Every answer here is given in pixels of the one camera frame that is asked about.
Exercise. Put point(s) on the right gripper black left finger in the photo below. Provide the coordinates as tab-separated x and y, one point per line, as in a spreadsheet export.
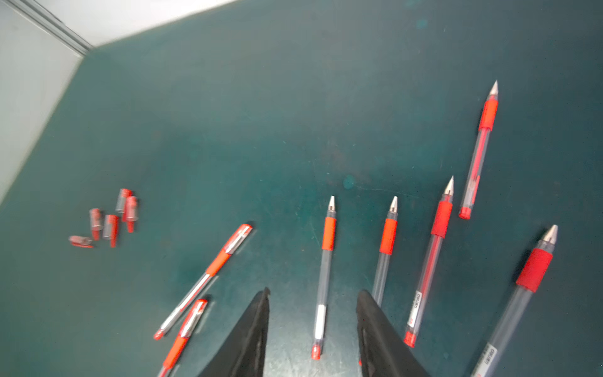
243	352

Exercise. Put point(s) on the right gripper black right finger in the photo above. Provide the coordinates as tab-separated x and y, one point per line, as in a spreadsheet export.
382	351

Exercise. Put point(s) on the red pen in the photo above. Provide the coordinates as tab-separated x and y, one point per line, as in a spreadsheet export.
385	251
485	128
527	285
184	334
226	252
324	279
437	236

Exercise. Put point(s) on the red clear pen cap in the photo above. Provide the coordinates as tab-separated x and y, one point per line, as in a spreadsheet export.
96	223
121	205
111	227
131	212
81	242

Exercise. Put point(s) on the green table mat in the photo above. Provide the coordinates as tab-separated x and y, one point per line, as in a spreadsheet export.
258	112

